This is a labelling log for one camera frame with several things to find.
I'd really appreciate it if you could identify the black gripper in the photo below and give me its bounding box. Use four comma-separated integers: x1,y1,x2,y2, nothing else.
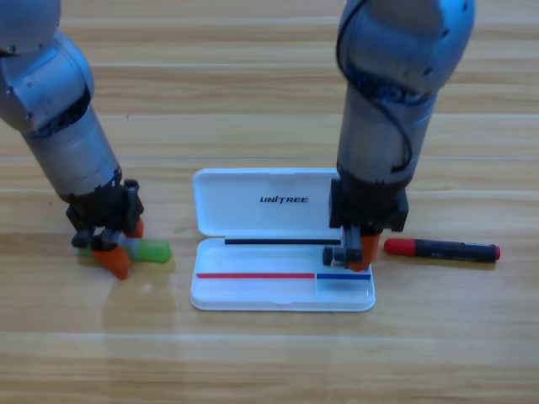
66,178,145,280
328,176,409,273

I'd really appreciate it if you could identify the green glue stick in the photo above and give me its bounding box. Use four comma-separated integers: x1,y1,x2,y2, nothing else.
72,237,173,264

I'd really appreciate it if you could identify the red and black marker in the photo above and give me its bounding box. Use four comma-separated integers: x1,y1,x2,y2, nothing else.
383,237,502,264

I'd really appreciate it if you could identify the white Unitree pencil case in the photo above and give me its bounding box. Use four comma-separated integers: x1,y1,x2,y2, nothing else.
189,167,376,312

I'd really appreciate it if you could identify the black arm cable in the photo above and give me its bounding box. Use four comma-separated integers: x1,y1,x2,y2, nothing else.
335,8,413,173

